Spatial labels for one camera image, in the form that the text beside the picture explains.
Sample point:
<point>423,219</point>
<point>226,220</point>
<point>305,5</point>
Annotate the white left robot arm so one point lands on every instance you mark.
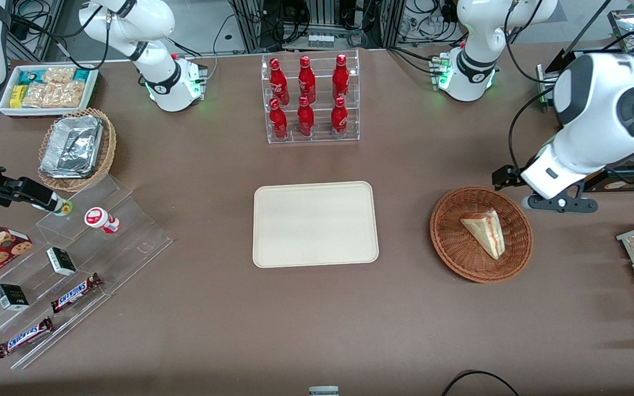
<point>592,121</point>

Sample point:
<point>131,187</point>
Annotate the clear acrylic bottle rack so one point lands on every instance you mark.
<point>322,137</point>

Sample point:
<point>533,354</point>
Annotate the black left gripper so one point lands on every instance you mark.
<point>504,175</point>

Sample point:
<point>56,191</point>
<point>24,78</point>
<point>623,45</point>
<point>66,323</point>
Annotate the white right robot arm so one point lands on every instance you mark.
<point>168,82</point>

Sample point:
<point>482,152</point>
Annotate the red cola bottle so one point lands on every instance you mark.
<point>306,80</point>
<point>277,80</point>
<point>340,77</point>
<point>339,116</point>
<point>305,118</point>
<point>278,121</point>

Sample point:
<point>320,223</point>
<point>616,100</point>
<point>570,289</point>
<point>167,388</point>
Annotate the clear cracker packet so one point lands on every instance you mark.
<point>59,74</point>
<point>53,94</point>

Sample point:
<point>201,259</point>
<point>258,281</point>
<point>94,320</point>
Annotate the Snickers chocolate bar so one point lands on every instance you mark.
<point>24,337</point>
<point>75,293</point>

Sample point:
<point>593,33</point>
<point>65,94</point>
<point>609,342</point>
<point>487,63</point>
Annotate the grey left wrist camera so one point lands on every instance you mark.
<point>562,204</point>

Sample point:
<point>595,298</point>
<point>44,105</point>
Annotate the clear acrylic step shelf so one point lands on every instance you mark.
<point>130,242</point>

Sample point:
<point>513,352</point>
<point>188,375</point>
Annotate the metal equipment rack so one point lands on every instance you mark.
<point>251,22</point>

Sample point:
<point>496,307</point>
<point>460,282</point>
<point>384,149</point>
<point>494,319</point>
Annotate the oval tan wicker basket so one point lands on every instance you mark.
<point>109,148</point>

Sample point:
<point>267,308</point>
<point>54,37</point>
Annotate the beige rectangular tray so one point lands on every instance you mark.
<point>315,224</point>

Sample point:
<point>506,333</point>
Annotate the white power strip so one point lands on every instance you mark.
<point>320,40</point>

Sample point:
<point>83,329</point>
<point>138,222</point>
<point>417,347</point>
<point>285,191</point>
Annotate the triangle sandwich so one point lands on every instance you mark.
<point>485,231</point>

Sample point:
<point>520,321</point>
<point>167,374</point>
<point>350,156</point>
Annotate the white rectangular snack tray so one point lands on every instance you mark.
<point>6,107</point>

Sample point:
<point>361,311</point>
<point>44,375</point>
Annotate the round brown wicker basket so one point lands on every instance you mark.
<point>460,247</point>

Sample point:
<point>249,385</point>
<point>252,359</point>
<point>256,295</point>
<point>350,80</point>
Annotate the small green capped bottle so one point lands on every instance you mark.
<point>64,208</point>

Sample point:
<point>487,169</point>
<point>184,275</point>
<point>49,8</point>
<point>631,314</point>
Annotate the small black box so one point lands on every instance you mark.
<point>61,261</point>
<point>11,297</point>

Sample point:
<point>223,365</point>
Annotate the silver foil containers stack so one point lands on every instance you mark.
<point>72,146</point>

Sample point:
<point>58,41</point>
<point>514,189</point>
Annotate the yellow snack packet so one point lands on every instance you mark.
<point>17,96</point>

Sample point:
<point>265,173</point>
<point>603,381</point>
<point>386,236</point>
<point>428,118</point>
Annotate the teal snack packet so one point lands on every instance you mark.
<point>28,77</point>
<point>81,75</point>

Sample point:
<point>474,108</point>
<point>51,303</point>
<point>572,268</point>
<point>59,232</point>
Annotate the red white yogurt bottle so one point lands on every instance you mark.
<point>99,219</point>

